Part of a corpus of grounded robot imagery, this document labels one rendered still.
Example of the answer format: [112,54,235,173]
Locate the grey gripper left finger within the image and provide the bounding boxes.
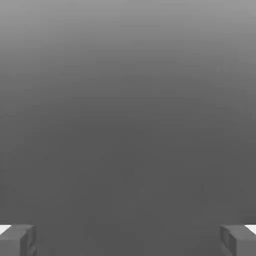
[0,224,38,256]

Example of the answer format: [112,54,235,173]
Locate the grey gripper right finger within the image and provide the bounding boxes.
[219,224,256,256]

